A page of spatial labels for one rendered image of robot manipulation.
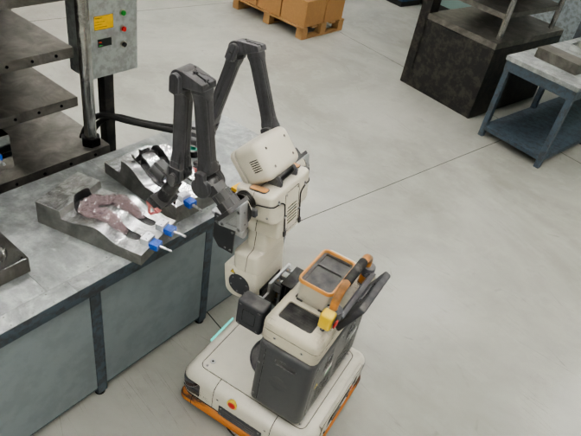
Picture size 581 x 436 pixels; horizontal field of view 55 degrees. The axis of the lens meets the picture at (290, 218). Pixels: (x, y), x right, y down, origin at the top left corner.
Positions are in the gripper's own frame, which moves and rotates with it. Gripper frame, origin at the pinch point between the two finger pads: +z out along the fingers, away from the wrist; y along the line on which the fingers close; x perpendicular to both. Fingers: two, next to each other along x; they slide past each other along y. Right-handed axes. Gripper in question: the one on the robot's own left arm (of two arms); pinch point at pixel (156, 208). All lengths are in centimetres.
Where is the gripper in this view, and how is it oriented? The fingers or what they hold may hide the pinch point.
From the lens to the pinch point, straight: 227.2
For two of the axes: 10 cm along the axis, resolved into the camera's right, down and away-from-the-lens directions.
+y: -5.0, 4.7, -7.3
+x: 7.0, 7.2, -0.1
